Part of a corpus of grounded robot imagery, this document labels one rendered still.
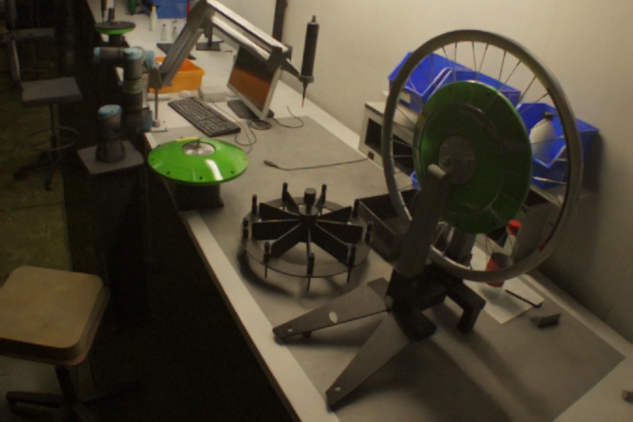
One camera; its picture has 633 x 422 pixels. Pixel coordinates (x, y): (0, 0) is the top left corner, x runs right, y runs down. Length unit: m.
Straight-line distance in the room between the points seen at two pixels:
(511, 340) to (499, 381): 0.16
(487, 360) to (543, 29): 0.97
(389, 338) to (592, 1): 1.06
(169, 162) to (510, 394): 1.09
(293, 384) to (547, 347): 0.66
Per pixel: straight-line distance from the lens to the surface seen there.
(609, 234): 1.49
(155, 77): 2.01
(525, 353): 1.27
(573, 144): 0.86
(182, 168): 1.41
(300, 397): 1.01
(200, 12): 1.77
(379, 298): 1.13
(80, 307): 1.64
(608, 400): 1.28
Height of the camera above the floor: 1.71
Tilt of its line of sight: 26 degrees down
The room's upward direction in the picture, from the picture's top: 8 degrees clockwise
